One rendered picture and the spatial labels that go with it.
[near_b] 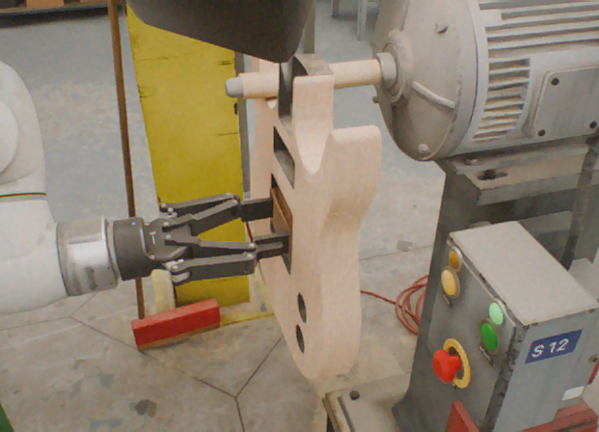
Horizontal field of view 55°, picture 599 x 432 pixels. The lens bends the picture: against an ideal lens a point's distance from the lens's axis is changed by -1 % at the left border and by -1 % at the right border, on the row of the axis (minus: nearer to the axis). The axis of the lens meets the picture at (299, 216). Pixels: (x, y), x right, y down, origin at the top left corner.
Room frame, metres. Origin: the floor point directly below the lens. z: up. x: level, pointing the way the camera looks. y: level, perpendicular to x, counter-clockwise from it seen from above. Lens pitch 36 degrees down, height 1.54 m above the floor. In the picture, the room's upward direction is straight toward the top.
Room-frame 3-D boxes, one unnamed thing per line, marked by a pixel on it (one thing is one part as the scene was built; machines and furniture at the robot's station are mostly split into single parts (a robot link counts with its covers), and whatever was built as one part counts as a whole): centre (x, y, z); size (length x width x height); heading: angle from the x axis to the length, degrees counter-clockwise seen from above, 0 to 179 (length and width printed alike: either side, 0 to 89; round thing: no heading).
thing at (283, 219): (0.60, 0.01, 1.09); 0.10 x 0.03 x 0.05; 17
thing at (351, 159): (0.48, -0.04, 1.26); 0.07 x 0.04 x 0.09; 17
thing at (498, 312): (0.43, -0.21, 1.10); 0.03 x 0.01 x 0.03; 16
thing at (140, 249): (0.55, 0.18, 1.10); 0.09 x 0.08 x 0.07; 107
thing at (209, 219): (0.60, 0.12, 1.10); 0.11 x 0.01 x 0.04; 128
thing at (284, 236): (0.56, 0.02, 1.09); 0.07 x 0.01 x 0.03; 106
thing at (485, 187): (0.81, -0.38, 1.11); 0.36 x 0.24 x 0.04; 106
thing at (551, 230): (0.67, -0.35, 1.02); 0.13 x 0.04 x 0.04; 106
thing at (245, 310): (1.65, 0.35, 0.02); 0.40 x 0.40 x 0.02; 16
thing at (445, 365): (0.47, -0.19, 0.97); 0.04 x 0.04 x 0.04; 16
